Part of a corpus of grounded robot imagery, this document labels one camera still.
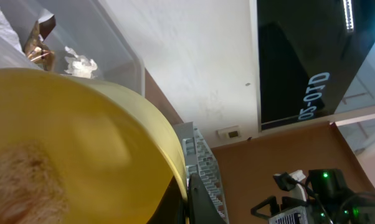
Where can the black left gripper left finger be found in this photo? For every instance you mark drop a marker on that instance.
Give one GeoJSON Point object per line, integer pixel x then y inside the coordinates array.
{"type": "Point", "coordinates": [171, 207]}

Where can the clear plastic bin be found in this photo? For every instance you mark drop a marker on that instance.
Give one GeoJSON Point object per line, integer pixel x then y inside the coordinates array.
{"type": "Point", "coordinates": [86, 27]}

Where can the yellow bowl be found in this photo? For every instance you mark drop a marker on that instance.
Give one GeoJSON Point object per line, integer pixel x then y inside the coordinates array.
{"type": "Point", "coordinates": [115, 151]}

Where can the grey dishwasher rack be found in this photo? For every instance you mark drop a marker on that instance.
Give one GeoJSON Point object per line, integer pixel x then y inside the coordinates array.
{"type": "Point", "coordinates": [199, 159]}

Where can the gold snack wrapper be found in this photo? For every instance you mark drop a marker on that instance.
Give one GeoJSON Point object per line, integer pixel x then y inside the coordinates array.
{"type": "Point", "coordinates": [35, 49]}

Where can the white wall socket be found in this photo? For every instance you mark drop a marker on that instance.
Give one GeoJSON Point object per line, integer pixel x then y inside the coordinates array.
{"type": "Point", "coordinates": [229, 133]}

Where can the white napkin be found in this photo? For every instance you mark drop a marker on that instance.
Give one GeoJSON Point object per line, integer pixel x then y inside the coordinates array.
{"type": "Point", "coordinates": [8, 33]}

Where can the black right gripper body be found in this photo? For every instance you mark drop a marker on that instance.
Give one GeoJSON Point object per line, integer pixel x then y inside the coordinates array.
{"type": "Point", "coordinates": [329, 200]}

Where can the dark glass door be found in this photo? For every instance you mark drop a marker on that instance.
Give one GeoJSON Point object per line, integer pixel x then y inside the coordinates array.
{"type": "Point", "coordinates": [316, 58]}

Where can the food scraps in bowl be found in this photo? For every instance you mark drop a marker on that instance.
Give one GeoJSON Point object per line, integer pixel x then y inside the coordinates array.
{"type": "Point", "coordinates": [31, 190]}

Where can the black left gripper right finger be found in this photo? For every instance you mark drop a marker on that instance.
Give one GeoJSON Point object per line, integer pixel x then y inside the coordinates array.
{"type": "Point", "coordinates": [200, 206]}

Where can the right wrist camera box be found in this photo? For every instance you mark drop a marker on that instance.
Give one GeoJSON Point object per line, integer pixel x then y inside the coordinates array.
{"type": "Point", "coordinates": [292, 183]}

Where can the small white paper scrap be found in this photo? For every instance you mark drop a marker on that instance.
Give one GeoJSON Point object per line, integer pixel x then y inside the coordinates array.
{"type": "Point", "coordinates": [79, 65]}

